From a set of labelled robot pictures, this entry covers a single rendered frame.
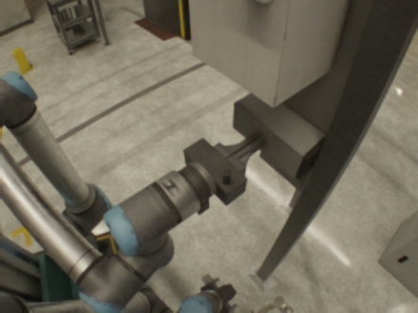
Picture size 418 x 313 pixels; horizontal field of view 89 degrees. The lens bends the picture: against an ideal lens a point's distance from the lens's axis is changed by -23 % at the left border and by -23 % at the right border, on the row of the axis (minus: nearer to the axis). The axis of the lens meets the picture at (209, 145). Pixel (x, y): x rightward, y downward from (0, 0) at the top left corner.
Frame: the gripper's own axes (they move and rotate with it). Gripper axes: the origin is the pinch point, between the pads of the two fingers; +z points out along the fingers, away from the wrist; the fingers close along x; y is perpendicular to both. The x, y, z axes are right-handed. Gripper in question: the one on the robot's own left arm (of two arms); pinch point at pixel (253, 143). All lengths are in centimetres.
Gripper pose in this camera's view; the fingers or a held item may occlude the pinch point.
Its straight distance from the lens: 57.4
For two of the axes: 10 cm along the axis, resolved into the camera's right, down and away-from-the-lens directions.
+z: 7.8, -4.9, 3.9
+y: -0.3, -6.5, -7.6
